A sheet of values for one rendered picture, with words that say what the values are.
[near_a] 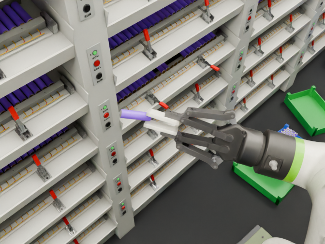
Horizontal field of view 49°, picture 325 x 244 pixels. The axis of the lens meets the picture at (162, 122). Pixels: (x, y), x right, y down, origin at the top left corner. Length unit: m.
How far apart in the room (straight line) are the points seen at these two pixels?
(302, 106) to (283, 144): 1.71
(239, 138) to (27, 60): 0.48
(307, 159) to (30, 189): 0.76
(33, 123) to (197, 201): 1.12
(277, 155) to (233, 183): 1.27
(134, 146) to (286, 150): 0.77
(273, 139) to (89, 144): 0.63
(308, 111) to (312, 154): 1.68
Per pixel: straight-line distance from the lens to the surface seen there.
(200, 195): 1.91
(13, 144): 0.96
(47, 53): 0.85
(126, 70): 1.07
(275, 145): 0.72
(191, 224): 1.83
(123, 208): 1.58
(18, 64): 0.84
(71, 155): 1.14
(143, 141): 1.39
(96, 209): 1.49
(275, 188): 2.00
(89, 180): 1.32
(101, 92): 1.01
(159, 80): 1.28
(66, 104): 1.00
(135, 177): 1.54
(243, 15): 1.42
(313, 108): 2.43
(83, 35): 0.87
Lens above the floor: 1.67
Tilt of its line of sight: 50 degrees down
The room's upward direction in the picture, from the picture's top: straight up
